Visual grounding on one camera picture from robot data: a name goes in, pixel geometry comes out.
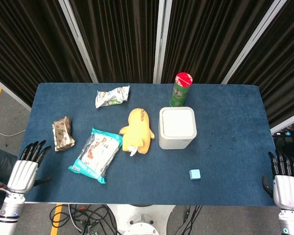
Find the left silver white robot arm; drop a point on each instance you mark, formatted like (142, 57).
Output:
(7, 213)

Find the teal white snack bag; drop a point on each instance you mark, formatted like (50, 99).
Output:
(98, 154)

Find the gold red snack wrapper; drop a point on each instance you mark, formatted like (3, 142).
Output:
(62, 133)

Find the dark pleated curtain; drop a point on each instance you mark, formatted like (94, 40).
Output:
(122, 39)

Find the blue table cloth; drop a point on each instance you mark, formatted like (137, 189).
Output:
(147, 147)

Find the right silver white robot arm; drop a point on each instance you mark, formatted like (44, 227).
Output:
(288, 222)

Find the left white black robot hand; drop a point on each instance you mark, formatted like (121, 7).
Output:
(23, 173)

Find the small light blue cube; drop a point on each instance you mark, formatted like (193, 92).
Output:
(194, 174)

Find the white crumpled snack bag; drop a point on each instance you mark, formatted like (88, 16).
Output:
(111, 96)

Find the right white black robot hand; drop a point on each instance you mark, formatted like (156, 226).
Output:
(287, 187)

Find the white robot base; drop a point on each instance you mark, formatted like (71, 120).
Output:
(140, 219)

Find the green red-lidded chip can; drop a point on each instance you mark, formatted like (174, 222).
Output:
(180, 94)

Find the yellow plush duck toy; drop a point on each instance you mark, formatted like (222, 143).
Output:
(137, 132)

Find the blue jeans leg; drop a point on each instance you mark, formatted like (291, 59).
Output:
(0, 164)

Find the white square container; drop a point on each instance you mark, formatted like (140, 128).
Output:
(177, 127)

